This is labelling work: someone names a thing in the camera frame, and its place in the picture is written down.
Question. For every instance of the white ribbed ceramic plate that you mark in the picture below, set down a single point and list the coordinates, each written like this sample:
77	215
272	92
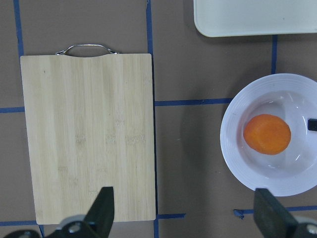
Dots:
291	97

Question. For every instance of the cream bear plastic tray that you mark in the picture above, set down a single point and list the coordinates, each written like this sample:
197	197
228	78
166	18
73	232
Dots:
230	18

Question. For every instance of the bamboo cutting board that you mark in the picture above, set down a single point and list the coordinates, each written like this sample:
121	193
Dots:
90	124

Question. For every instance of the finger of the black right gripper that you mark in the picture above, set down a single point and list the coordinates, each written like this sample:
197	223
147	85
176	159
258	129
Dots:
312	124

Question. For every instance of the orange mandarin fruit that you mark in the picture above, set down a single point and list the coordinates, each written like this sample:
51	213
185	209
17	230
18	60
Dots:
267	134

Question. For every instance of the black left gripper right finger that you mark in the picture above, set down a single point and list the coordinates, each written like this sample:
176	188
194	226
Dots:
275	221

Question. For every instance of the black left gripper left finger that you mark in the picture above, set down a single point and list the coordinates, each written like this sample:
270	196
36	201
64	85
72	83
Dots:
96	224

